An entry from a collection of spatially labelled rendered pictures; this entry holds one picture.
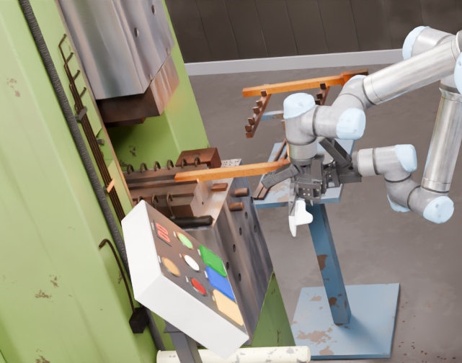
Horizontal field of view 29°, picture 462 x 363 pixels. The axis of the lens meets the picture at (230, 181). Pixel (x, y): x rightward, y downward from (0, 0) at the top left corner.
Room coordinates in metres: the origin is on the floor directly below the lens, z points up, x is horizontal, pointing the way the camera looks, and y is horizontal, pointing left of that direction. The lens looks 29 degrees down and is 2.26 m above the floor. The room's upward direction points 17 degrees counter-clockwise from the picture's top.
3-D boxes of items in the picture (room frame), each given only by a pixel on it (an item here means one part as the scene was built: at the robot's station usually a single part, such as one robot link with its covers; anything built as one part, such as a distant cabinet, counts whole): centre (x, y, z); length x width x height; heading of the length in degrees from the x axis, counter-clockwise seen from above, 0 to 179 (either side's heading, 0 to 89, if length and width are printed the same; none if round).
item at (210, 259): (1.86, 0.10, 1.01); 0.07 x 0.05 x 0.07; 3
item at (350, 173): (2.17, -0.30, 0.98); 0.12 x 0.08 x 0.09; 68
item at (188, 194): (2.38, 0.29, 0.96); 0.42 x 0.20 x 0.09; 68
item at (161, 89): (2.38, 0.29, 1.32); 0.42 x 0.20 x 0.10; 68
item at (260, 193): (2.84, -0.21, 0.71); 0.60 x 0.04 x 0.01; 152
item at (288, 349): (1.95, 0.14, 0.62); 0.44 x 0.05 x 0.05; 68
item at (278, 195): (2.69, -0.26, 0.70); 0.40 x 0.30 x 0.02; 157
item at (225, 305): (1.66, 0.09, 1.01); 0.07 x 0.05 x 0.07; 3
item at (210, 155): (2.49, 0.08, 0.95); 0.12 x 0.09 x 0.07; 68
